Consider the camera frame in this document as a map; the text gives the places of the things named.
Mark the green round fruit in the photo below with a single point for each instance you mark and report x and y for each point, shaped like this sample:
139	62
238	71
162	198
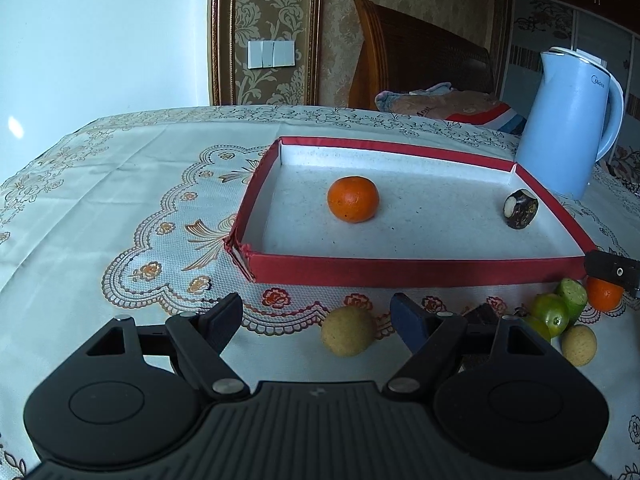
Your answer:
539	327
551	312

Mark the white wall light switch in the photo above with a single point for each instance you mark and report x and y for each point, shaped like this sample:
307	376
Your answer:
271	54

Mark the patterned wardrobe doors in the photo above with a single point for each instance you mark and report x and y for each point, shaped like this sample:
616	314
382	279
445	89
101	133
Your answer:
550	25

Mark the green cut fruit piece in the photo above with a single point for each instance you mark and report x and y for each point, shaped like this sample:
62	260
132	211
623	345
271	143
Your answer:
572	294

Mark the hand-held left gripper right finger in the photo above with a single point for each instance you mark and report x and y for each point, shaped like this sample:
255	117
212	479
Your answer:
407	321

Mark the small tan round fruit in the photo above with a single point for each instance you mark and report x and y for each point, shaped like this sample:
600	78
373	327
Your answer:
578	345

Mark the red shallow cardboard tray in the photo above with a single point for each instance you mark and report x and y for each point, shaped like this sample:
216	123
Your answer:
400	220

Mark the dark round fruit piece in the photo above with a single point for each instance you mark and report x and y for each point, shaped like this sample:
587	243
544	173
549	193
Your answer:
521	209

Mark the striped pillow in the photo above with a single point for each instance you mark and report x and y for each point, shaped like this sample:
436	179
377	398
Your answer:
450	107

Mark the light blue electric kettle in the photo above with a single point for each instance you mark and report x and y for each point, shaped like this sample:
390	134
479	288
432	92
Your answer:
567	120

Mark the gold framed wallpaper panel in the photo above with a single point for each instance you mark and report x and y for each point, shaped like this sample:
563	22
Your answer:
270	10

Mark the orange tangerine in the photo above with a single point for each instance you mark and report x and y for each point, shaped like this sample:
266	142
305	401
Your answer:
602	296
352	199

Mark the white embroidered tablecloth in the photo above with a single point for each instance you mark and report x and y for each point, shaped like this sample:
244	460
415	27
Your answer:
125	210

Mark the brown wooden headboard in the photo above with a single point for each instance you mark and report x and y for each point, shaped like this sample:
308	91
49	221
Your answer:
415	55

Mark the large tan round fruit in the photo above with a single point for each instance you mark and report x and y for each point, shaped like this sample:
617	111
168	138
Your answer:
348	331

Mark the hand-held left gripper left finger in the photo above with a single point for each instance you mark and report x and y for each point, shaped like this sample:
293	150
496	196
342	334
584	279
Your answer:
221	319

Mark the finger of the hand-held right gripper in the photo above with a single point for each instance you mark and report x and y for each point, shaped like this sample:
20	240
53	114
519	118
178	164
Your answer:
611	269

